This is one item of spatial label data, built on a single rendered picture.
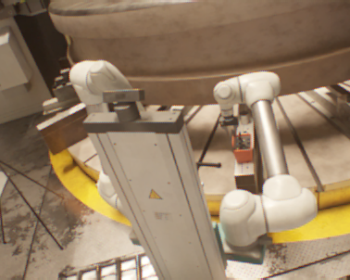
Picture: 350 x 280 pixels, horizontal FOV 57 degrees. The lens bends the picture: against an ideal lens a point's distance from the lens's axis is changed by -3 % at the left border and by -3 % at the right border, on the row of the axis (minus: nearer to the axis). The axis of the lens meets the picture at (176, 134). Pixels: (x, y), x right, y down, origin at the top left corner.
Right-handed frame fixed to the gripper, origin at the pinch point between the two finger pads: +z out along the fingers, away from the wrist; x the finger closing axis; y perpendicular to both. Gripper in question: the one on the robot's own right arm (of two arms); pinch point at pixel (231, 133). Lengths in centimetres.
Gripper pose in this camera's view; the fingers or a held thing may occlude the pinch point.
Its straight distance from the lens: 240.1
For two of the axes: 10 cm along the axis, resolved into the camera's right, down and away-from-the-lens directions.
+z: 2.4, 8.1, 5.4
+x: 9.6, -1.0, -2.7
